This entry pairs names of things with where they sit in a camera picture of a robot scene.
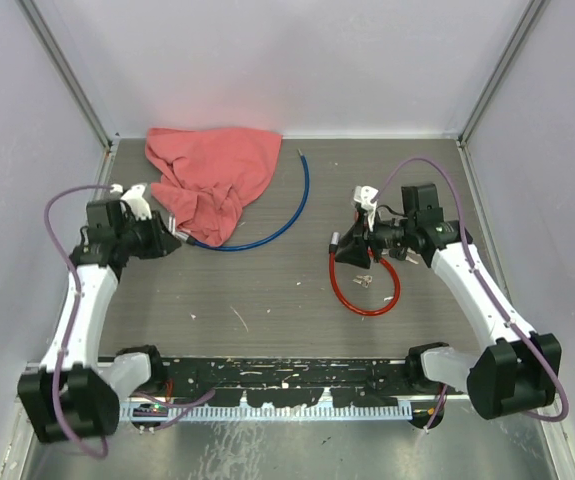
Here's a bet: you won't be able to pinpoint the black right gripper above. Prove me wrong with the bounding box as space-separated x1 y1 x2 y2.
334 209 415 269

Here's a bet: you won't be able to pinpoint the blue cable lock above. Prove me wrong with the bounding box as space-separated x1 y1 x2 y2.
169 148 312 251

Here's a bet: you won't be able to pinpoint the red cable lock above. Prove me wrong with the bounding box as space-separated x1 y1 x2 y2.
328 232 402 320

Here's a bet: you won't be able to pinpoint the black keys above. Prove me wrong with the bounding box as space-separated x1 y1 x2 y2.
388 247 419 265

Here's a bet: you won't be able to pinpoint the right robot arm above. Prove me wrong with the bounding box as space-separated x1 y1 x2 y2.
329 183 562 420

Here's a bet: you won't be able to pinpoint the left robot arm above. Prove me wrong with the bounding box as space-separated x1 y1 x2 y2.
17 195 181 444

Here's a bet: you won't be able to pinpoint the pink cloth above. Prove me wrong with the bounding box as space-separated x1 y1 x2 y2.
145 127 282 247

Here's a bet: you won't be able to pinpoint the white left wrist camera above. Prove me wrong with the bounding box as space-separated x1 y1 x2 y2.
110 183 152 221

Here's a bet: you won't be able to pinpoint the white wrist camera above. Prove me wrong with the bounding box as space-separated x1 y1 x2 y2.
110 183 152 221
352 185 379 229

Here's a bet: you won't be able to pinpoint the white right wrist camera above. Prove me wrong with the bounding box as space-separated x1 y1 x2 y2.
352 185 379 229

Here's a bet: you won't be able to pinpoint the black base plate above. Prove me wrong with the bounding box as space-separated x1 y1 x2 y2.
132 357 440 408

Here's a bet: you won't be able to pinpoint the slotted cable duct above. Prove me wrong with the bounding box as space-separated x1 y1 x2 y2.
119 399 413 423

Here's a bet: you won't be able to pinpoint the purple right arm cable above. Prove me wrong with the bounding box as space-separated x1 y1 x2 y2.
374 157 571 431

